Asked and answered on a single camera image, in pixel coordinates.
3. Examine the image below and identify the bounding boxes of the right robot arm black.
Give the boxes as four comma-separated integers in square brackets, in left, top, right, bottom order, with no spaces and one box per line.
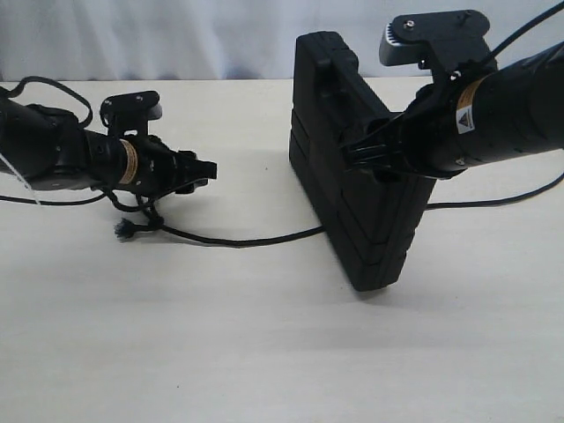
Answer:
[343,43,563,179]

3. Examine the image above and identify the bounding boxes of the black plastic carrying case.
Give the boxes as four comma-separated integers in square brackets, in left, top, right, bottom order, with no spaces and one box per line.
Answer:
[289,31,434,292]

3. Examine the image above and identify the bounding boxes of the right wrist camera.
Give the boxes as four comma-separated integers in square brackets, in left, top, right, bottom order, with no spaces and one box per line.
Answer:
[379,9,490,74]

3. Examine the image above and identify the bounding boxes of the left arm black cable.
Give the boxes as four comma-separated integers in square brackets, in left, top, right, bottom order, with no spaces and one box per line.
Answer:
[0,75,107,206]

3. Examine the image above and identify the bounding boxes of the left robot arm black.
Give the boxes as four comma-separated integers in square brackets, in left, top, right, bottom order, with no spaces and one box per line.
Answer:
[1,91,217,198]

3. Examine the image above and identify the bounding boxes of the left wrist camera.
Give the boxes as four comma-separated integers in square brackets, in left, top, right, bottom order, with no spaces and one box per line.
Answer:
[100,90,162,136]

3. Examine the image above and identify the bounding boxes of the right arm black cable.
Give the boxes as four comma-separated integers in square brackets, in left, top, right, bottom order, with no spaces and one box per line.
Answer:
[484,0,564,58]

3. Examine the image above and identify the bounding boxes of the black braided rope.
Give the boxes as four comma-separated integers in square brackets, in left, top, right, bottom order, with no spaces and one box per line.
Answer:
[99,167,564,248]

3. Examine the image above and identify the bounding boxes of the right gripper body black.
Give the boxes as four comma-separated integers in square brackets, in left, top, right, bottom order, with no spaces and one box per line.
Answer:
[391,78,479,179]

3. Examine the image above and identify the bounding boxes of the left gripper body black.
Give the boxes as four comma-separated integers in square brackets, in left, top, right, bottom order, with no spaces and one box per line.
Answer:
[118,136,185,194]

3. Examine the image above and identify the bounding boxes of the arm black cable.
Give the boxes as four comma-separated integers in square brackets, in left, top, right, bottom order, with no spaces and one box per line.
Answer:
[0,75,107,206]
[484,0,564,58]

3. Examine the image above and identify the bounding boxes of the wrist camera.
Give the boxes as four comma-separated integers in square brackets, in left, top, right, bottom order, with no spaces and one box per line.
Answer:
[379,9,490,74]
[100,90,162,136]

